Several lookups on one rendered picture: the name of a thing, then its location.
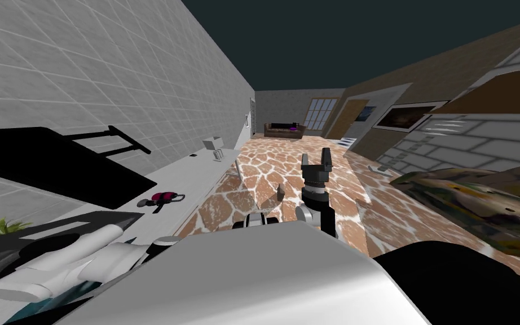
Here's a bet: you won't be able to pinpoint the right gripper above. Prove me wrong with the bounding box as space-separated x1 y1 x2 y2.
300 147 334 183

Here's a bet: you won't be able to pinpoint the brown sofa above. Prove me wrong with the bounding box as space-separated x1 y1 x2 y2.
263 121 307 140

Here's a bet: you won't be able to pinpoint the window with white panes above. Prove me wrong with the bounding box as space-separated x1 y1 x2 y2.
303 97 339 132

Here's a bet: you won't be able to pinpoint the brown door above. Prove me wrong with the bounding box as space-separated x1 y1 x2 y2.
327 99 370 140

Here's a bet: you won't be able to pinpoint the white box appliance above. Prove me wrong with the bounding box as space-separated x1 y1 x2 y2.
201 136 226 163

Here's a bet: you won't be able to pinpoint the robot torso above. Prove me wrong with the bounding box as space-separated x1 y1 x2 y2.
56 211 433 325

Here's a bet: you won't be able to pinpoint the long white desk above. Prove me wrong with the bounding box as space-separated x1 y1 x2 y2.
0 148 244 325

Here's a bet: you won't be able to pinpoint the red and black headphones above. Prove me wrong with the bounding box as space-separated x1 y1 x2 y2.
136 191 187 215

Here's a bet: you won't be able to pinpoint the multicoloured patterned table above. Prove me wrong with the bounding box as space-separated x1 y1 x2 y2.
388 161 520 263

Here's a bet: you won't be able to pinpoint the black flat screen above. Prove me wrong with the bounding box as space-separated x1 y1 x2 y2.
0 125 158 211

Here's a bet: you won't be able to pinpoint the small blue wall picture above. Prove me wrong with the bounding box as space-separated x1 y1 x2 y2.
354 106 377 123

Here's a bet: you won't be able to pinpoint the dark white-framed wall picture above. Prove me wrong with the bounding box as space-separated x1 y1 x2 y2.
372 101 450 134

